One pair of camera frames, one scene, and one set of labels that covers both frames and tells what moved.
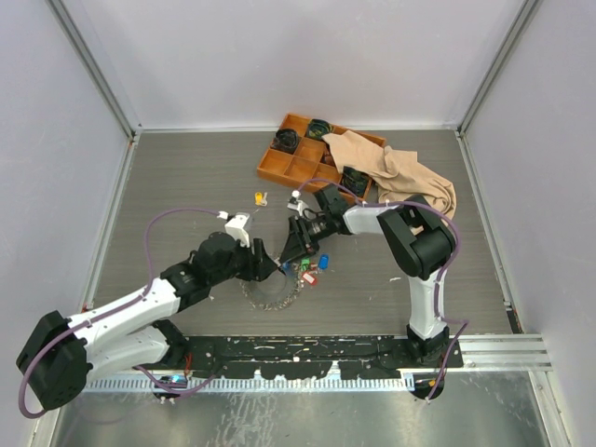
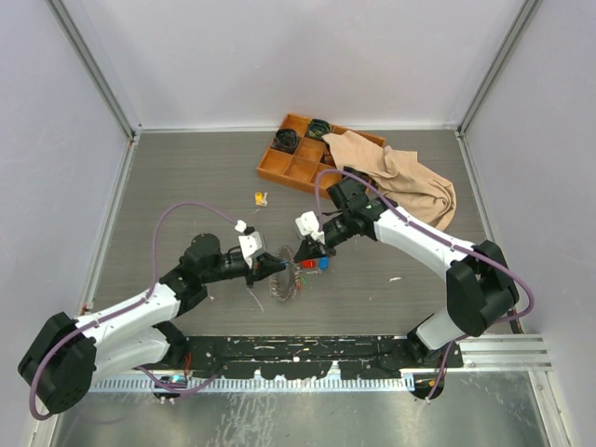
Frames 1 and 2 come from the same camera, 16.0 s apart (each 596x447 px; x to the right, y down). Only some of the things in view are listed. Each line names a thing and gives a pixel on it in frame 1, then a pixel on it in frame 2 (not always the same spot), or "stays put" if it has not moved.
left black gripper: [255, 270] stays put
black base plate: [306, 357] stays put
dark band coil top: [317, 128] stays put
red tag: [309, 278] → [308, 264]
